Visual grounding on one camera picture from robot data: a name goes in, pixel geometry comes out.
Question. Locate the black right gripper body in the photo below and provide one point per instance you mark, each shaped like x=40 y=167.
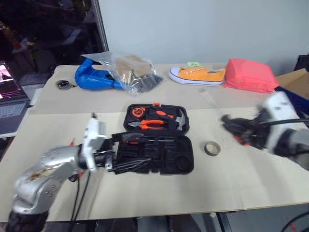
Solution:
x=256 y=131

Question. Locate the brown cardboard box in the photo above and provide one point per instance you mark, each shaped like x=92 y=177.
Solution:
x=294 y=79

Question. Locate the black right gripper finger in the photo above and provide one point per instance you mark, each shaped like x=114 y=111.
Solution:
x=231 y=122
x=237 y=134

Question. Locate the steel claw hammer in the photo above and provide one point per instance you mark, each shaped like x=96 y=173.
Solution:
x=179 y=119

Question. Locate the green sticky note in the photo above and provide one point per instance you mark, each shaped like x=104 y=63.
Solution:
x=193 y=64

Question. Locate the orange black utility knife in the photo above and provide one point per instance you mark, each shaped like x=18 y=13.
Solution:
x=164 y=113

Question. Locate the dark blue bin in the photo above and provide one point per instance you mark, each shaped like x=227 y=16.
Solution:
x=297 y=101

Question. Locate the grey metal post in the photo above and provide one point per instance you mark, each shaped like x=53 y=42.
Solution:
x=101 y=26

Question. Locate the black table frame leg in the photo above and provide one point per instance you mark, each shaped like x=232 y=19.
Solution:
x=223 y=223

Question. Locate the orange black tape measure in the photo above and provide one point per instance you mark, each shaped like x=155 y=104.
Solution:
x=138 y=112

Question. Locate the blue plastic bag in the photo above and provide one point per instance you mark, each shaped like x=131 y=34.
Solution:
x=91 y=77

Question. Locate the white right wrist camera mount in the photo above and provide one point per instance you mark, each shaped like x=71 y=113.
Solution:
x=277 y=108

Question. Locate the red fabric pouch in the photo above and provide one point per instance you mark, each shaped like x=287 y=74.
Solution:
x=248 y=75

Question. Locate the clear plastic bag with items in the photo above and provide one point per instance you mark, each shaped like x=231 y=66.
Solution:
x=135 y=72

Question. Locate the yellow canvas sneaker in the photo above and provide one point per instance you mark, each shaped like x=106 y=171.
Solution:
x=198 y=76

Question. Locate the black shaft screwdriver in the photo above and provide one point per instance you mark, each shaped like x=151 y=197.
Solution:
x=149 y=140

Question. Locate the black plastic tool case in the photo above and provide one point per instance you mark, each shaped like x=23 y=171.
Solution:
x=169 y=154

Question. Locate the black object by wall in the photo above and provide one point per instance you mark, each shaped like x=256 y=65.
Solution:
x=303 y=62

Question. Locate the grey tape roll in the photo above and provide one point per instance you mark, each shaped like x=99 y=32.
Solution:
x=212 y=151

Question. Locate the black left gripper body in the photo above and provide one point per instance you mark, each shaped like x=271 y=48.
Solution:
x=106 y=157

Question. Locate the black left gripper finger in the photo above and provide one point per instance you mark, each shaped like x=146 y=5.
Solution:
x=128 y=165
x=128 y=138

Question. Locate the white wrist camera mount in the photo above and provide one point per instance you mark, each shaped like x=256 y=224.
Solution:
x=277 y=108
x=93 y=135

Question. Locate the grey open laptop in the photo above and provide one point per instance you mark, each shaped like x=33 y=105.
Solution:
x=10 y=108

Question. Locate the round metal disc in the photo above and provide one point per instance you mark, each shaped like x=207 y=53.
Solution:
x=62 y=84

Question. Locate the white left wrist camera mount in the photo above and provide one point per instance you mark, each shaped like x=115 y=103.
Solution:
x=93 y=135

